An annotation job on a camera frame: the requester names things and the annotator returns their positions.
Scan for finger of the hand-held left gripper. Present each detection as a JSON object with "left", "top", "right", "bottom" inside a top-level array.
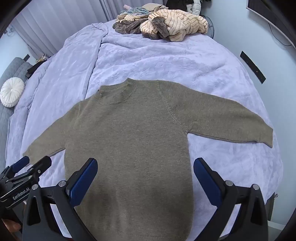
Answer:
[
  {"left": 5, "top": 156, "right": 30, "bottom": 178},
  {"left": 9, "top": 156, "right": 52, "bottom": 189}
]

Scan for tan striped folded garment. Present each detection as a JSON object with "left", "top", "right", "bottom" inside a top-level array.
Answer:
[{"left": 117, "top": 13, "right": 148, "bottom": 23}]

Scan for person's left hand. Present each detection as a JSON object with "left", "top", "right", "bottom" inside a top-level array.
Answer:
[{"left": 0, "top": 218, "right": 22, "bottom": 234}]

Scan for black flat bar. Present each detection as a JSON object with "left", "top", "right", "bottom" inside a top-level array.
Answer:
[{"left": 240, "top": 51, "right": 266, "bottom": 84}]

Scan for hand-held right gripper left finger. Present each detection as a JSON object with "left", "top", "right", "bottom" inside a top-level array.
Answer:
[{"left": 22, "top": 158, "right": 99, "bottom": 241}]

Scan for olive knit sweater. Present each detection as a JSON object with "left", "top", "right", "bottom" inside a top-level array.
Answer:
[{"left": 22, "top": 78, "right": 274, "bottom": 241}]

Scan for black cable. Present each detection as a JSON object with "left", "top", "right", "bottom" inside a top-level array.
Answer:
[{"left": 269, "top": 22, "right": 293, "bottom": 47}]

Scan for teal knitted garment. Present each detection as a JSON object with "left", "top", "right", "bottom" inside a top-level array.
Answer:
[{"left": 120, "top": 6, "right": 149, "bottom": 15}]

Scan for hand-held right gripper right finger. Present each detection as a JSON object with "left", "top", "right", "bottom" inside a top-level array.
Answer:
[{"left": 193, "top": 158, "right": 269, "bottom": 241}]

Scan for brown ribbed garment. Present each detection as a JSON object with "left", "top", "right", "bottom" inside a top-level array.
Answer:
[{"left": 112, "top": 20, "right": 148, "bottom": 35}]

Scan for white puffer jacket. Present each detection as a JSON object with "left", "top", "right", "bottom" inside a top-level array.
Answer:
[{"left": 190, "top": 0, "right": 202, "bottom": 16}]

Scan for black fan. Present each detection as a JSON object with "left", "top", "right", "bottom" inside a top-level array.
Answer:
[{"left": 201, "top": 15, "right": 216, "bottom": 39}]

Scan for beige striped garment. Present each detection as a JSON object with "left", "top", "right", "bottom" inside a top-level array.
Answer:
[{"left": 140, "top": 9, "right": 209, "bottom": 42}]

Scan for white round pleated pillow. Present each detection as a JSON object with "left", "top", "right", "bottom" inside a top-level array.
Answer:
[{"left": 0, "top": 77, "right": 25, "bottom": 108}]

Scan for lilac plush blanket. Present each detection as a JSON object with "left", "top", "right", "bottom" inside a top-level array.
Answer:
[{"left": 5, "top": 22, "right": 284, "bottom": 232}]

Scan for grey quilted sofa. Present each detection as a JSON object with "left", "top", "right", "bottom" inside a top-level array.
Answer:
[{"left": 0, "top": 57, "right": 33, "bottom": 167}]

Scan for grey pleated curtain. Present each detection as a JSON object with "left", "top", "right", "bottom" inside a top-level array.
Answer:
[{"left": 9, "top": 0, "right": 123, "bottom": 61}]

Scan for wall-mounted screen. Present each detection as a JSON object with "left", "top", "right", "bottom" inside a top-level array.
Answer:
[{"left": 246, "top": 0, "right": 296, "bottom": 40}]

